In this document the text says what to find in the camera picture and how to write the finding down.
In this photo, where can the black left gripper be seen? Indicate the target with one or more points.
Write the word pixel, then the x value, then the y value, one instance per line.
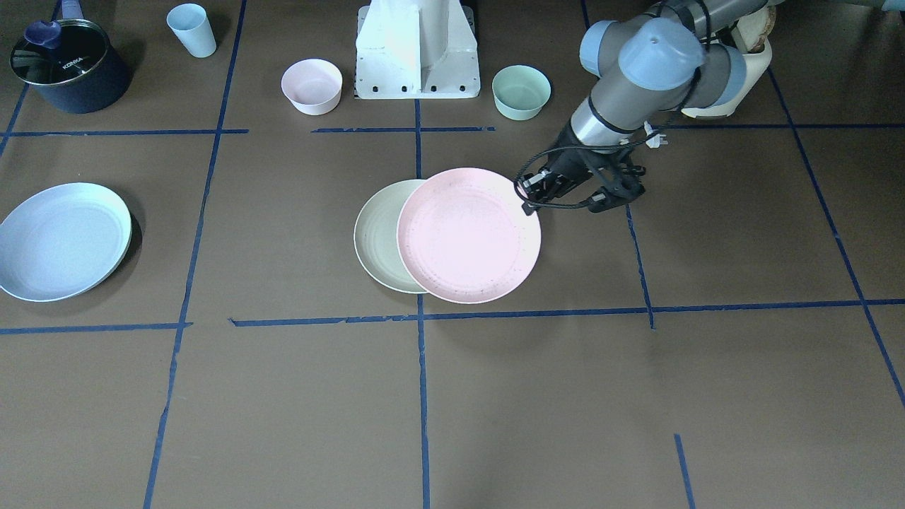
pixel 570 165

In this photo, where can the pink plate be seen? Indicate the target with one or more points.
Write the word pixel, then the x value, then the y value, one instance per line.
pixel 463 236

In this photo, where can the light blue plate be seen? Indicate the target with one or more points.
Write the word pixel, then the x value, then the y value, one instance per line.
pixel 63 242

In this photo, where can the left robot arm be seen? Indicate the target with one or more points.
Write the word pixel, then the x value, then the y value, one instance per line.
pixel 663 60

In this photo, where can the green bowl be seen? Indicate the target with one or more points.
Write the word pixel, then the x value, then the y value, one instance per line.
pixel 520 92

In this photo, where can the cream plate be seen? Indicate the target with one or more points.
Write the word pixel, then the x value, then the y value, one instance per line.
pixel 375 237

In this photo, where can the pink bowl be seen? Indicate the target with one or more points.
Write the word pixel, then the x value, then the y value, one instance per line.
pixel 313 86

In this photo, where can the cream toaster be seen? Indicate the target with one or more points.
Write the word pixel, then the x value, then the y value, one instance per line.
pixel 747 69

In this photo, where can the bread slice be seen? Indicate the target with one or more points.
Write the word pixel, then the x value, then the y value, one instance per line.
pixel 751 32

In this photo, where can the light blue cup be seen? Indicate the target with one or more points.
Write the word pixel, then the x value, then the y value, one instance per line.
pixel 190 23

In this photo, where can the dark blue saucepan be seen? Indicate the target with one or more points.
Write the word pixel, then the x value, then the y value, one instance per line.
pixel 71 62

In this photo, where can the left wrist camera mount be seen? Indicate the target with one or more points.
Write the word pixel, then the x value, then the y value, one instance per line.
pixel 620 181

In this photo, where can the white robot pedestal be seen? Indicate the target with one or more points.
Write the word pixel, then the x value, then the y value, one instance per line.
pixel 416 50

